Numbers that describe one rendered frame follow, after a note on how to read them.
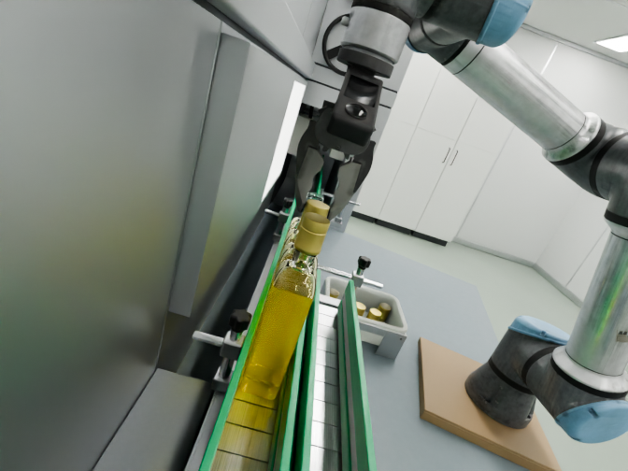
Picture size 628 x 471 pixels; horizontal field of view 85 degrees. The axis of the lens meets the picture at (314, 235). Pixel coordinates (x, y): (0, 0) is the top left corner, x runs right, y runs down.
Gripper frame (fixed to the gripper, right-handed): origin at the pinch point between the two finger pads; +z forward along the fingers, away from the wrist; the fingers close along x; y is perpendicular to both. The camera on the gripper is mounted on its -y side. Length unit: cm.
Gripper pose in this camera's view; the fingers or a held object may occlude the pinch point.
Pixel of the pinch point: (316, 208)
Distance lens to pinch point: 48.3
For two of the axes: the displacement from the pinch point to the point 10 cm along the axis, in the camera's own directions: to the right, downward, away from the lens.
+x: -9.5, -3.0, -0.9
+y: 0.3, -3.8, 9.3
